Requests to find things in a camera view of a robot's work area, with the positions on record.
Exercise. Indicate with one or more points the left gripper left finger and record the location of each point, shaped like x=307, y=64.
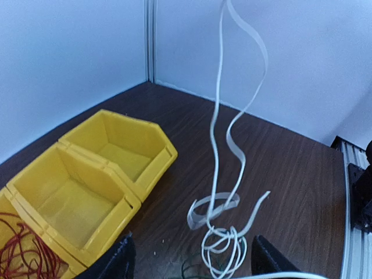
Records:
x=116, y=262

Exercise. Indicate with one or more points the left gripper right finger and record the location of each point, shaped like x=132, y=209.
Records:
x=266, y=259

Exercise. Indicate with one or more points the yellow three-compartment bin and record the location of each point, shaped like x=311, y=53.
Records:
x=64, y=210

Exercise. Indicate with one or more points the aluminium front rail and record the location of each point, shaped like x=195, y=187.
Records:
x=356, y=262

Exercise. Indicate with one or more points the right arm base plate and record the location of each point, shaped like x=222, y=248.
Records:
x=360, y=194

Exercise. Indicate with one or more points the right aluminium frame post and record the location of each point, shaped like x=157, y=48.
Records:
x=150, y=13

